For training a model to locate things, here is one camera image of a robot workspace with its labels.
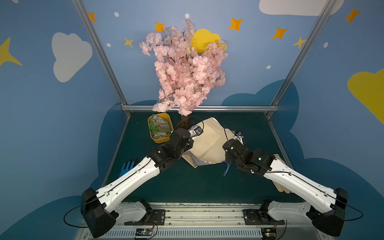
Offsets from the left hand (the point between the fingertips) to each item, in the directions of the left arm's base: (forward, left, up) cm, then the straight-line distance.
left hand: (183, 129), depth 74 cm
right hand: (-6, -25, -6) cm, 27 cm away
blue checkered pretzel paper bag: (+5, -15, -24) cm, 29 cm away
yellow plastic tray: (+30, +16, -25) cm, 42 cm away
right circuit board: (-40, -44, -30) cm, 66 cm away
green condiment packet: (+21, +19, -24) cm, 37 cm away
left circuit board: (-41, +18, -30) cm, 54 cm away
